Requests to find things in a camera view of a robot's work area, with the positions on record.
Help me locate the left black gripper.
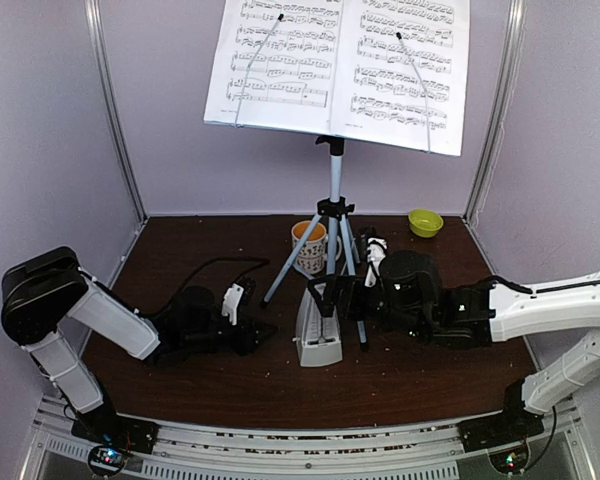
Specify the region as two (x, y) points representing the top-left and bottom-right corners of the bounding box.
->
(183, 311), (278, 357)

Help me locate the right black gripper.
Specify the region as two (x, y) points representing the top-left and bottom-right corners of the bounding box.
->
(307, 276), (429, 343)

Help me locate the white metronome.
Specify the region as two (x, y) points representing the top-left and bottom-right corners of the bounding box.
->
(294, 289), (343, 368)

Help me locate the sheet music page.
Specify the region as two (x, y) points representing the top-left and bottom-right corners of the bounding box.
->
(330, 0), (471, 157)
(204, 0), (344, 134)

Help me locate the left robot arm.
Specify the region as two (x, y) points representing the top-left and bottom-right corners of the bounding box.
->
(1, 246), (277, 451)

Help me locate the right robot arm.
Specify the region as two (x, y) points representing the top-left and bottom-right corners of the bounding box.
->
(296, 241), (600, 452)

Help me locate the yellow patterned mug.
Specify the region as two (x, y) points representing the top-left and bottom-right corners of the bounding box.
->
(291, 220), (329, 275)

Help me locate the white tripod stand pole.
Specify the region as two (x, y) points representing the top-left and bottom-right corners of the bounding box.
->
(259, 134), (374, 354)

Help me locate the green bowl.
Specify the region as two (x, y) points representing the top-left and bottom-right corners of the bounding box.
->
(408, 209), (444, 239)

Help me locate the white perforated music stand desk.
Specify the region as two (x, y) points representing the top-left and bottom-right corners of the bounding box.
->
(203, 0), (472, 159)

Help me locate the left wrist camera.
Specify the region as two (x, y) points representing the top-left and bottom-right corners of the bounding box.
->
(221, 277), (256, 326)

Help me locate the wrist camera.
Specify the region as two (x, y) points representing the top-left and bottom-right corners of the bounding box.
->
(221, 277), (256, 326)
(359, 227), (388, 288)

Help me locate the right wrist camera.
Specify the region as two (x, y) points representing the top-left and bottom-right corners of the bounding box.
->
(359, 227), (388, 288)

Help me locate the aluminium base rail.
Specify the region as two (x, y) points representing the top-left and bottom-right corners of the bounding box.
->
(29, 394), (591, 480)

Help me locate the right wire page holder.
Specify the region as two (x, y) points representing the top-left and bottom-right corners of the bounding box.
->
(394, 31), (434, 154)

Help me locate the wire page holder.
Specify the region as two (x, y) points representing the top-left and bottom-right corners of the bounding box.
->
(232, 13), (286, 126)
(394, 31), (434, 154)

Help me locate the left wire page holder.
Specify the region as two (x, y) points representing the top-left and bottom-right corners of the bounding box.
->
(232, 13), (286, 126)

